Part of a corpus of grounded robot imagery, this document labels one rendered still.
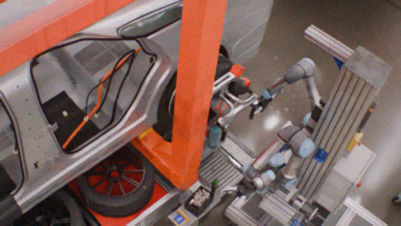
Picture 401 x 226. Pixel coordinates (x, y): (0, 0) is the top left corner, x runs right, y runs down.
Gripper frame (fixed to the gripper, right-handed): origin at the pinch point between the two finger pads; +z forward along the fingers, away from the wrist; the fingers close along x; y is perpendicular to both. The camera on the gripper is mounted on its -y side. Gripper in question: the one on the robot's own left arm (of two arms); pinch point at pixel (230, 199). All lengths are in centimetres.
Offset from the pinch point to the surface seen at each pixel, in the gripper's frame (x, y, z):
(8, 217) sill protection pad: 85, 25, 126
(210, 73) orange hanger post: 42, -65, -14
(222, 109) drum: 82, 23, -58
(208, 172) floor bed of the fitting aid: 88, 107, -51
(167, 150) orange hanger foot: 79, 34, -5
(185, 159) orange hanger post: 52, 16, -3
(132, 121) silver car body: 105, 15, 10
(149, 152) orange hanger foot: 95, 47, 3
